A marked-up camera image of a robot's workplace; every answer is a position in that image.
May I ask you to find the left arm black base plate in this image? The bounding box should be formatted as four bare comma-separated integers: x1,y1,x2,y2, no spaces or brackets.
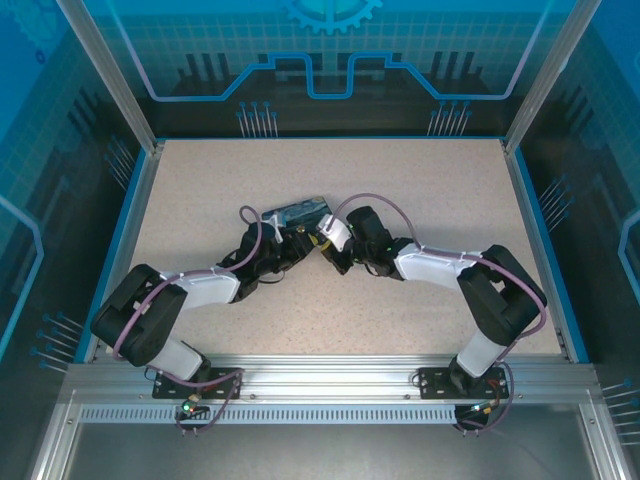
152,367,245,401

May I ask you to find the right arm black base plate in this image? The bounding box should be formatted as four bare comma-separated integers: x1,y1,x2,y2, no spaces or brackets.
417,366,506,400

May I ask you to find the aluminium side rail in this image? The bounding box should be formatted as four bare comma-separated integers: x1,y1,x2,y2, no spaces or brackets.
82,142,166,364
502,142,589,364

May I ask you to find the aluminium frame post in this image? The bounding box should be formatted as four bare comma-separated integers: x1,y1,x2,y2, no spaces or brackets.
54,0,166,154
502,0,609,154

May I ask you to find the grey metal shelf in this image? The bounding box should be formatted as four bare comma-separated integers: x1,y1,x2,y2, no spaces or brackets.
29,389,640,480

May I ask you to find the aluminium mounting rail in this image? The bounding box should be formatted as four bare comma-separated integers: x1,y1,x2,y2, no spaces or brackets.
64,353,600,402

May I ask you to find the box with painting print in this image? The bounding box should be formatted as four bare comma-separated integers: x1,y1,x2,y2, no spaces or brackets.
260,193,335,236

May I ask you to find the slotted grey cable duct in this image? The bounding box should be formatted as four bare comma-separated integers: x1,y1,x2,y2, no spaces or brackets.
79,405,459,424

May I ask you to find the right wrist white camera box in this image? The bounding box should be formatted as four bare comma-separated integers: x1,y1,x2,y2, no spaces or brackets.
316,213,357,254

